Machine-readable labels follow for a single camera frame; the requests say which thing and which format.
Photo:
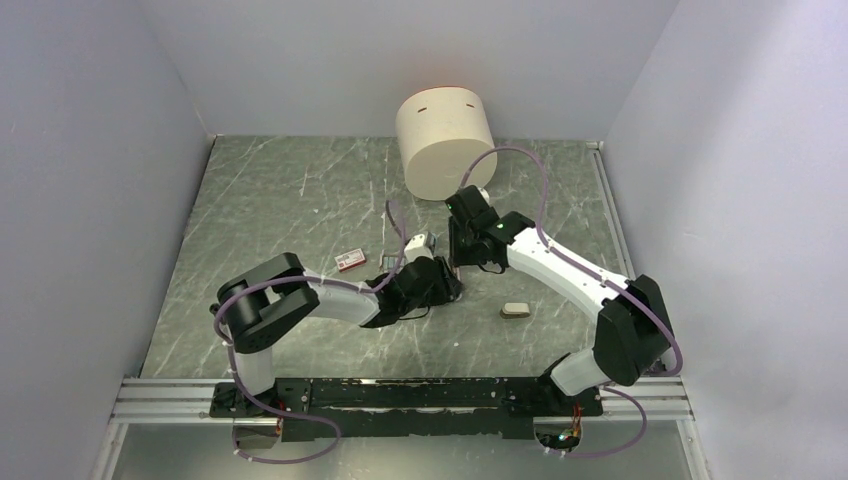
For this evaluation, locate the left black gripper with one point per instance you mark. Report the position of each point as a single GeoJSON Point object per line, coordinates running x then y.
{"type": "Point", "coordinates": [450, 287]}

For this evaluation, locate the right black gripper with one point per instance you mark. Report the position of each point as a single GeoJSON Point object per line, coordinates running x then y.
{"type": "Point", "coordinates": [456, 256]}

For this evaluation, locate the red white staple box sleeve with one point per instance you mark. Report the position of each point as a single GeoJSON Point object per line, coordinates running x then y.
{"type": "Point", "coordinates": [350, 260]}

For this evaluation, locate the small beige stapler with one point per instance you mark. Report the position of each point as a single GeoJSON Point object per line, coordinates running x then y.
{"type": "Point", "coordinates": [514, 310]}

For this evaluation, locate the staple tray with staples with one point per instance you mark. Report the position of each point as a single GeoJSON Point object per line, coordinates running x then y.
{"type": "Point", "coordinates": [389, 260]}

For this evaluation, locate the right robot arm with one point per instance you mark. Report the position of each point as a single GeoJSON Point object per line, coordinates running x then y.
{"type": "Point", "coordinates": [631, 325]}

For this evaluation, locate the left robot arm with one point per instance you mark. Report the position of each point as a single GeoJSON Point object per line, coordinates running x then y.
{"type": "Point", "coordinates": [258, 308]}

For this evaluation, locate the cream cylindrical container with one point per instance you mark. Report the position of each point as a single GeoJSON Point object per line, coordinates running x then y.
{"type": "Point", "coordinates": [440, 132]}

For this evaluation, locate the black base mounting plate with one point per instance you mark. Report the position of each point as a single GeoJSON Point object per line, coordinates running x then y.
{"type": "Point", "coordinates": [503, 406]}

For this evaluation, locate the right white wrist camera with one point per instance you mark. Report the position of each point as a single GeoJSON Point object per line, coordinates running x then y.
{"type": "Point", "coordinates": [484, 195]}

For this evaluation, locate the aluminium rail frame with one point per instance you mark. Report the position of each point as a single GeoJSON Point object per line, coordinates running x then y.
{"type": "Point", "coordinates": [158, 401]}

